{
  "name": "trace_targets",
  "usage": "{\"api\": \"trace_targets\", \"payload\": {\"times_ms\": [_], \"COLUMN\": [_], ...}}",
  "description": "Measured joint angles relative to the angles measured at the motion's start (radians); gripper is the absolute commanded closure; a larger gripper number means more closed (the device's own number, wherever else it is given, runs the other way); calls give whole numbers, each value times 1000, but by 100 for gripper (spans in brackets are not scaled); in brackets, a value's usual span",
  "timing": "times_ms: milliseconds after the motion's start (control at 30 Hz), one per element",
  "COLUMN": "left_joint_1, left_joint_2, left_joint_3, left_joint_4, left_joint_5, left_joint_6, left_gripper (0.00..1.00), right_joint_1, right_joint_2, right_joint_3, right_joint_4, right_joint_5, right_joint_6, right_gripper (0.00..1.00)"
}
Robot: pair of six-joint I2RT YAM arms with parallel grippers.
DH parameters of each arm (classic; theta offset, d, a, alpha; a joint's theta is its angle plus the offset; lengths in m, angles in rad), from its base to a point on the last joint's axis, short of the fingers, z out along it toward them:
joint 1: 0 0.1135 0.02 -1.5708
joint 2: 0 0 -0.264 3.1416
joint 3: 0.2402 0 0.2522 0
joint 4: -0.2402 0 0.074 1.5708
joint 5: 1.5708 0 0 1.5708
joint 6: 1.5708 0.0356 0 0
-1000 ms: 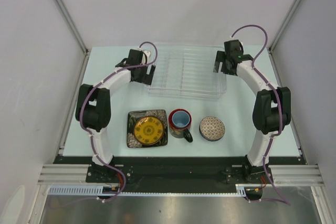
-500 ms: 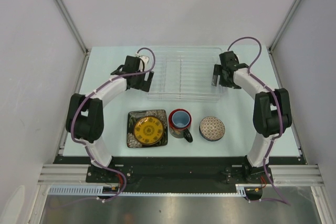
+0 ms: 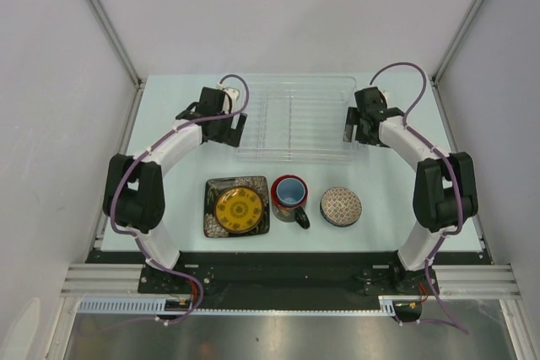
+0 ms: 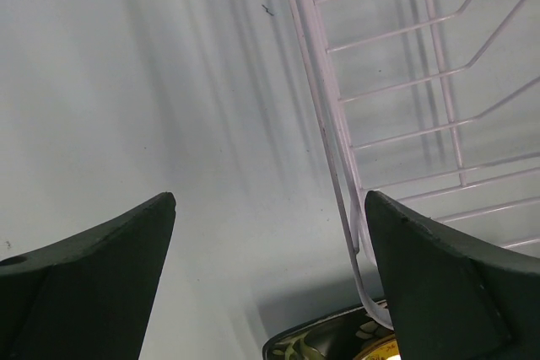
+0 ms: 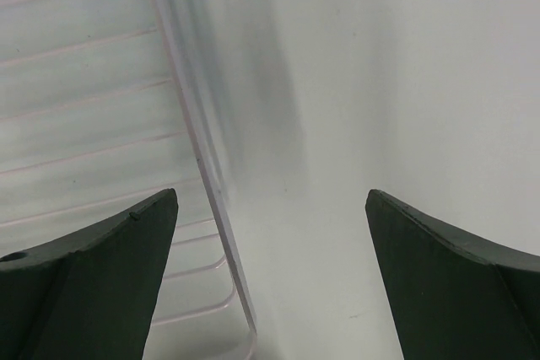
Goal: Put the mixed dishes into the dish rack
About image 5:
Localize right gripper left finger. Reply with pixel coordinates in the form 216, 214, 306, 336
1, 189, 178, 359

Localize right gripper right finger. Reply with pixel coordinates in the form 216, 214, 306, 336
365, 190, 539, 359

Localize clear wire dish rack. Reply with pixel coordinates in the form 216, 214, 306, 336
1, 0, 257, 359

